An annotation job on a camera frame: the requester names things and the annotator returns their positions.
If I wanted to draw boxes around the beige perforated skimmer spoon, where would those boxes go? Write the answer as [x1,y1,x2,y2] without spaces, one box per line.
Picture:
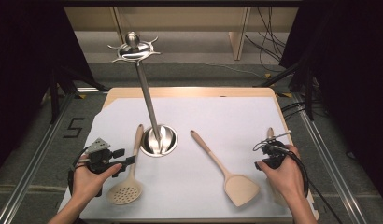
[106,123,145,206]

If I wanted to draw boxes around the beige solid spatula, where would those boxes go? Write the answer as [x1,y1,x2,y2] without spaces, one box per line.
[189,129,262,208]

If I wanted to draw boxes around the hanging black cable bundle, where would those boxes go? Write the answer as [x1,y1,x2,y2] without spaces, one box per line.
[245,6,291,73]

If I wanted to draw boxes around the thin grey cable loop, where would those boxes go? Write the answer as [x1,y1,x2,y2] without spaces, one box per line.
[252,140,275,153]

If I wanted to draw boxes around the person's right hand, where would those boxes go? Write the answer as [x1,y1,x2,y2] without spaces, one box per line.
[257,146,305,203]

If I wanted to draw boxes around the thin white floor cable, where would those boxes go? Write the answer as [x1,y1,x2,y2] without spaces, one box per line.
[158,60,266,79]

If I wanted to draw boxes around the steel utensil rack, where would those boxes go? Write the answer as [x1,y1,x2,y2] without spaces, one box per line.
[106,31,178,158]

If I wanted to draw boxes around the white paper sheet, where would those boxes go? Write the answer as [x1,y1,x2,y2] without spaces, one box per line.
[57,96,293,218]

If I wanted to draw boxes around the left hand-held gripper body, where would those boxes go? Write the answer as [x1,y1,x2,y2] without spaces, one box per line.
[85,137,119,174]

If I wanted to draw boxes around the black floor cables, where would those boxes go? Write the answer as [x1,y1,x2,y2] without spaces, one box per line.
[280,101,307,121]

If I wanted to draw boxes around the person's left hand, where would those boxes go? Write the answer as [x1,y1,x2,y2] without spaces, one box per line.
[71,154,123,203]

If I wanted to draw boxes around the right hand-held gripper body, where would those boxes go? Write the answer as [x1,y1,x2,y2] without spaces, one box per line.
[262,130,292,170]

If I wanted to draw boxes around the light wooden shelf unit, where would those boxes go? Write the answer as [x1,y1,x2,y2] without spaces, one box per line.
[64,6,300,62]

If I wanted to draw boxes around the black curtain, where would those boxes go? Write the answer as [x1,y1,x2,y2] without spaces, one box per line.
[278,0,383,200]
[0,0,99,176]

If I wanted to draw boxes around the black tripod stand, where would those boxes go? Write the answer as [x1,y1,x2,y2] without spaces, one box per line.
[254,60,316,122]
[49,63,107,125]

